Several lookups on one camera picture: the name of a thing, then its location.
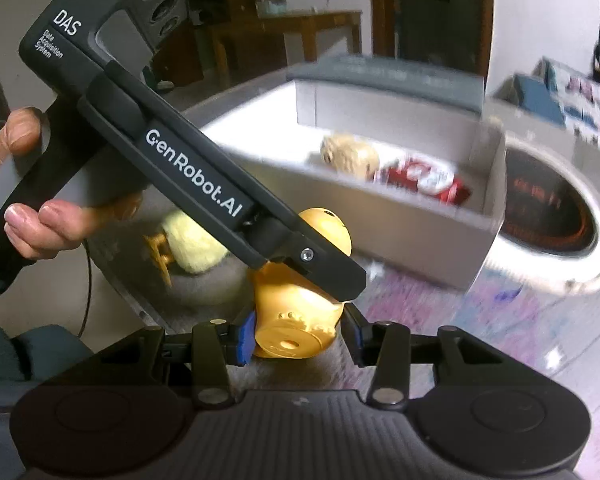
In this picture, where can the yellow plush chick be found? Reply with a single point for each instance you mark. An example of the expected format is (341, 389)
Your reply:
(195, 245)

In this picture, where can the person's left hand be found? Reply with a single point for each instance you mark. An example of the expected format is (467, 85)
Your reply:
(35, 227)

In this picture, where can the beige plush toy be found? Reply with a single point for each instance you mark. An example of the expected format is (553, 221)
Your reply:
(352, 155)

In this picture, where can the grey cardboard box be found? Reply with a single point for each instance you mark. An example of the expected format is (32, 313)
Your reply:
(330, 210)

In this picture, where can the wooden side table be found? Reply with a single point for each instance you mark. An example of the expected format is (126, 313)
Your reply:
(285, 25)

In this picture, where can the wooden door frame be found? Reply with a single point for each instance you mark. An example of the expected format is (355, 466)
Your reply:
(382, 10)

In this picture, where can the butterfly print pillows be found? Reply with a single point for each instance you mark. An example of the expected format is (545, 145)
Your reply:
(585, 105)

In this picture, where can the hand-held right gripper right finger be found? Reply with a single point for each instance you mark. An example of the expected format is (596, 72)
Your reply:
(358, 342)

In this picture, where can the yellow plastic duck toy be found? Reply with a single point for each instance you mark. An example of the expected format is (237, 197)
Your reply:
(300, 310)

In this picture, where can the person's dark clothing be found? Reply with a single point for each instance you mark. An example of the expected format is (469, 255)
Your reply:
(30, 355)

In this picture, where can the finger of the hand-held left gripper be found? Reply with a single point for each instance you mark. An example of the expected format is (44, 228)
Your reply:
(320, 270)

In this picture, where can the blue sofa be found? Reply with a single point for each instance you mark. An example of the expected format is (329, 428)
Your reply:
(535, 97)

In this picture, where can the black round induction cooker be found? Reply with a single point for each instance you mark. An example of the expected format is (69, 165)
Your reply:
(545, 200)

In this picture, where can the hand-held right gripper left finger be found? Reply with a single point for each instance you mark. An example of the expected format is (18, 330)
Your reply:
(244, 342)

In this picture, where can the red snack packet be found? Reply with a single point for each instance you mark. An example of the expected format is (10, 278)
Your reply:
(425, 180)

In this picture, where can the grey star-patterned desktop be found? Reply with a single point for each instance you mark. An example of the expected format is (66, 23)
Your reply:
(430, 310)

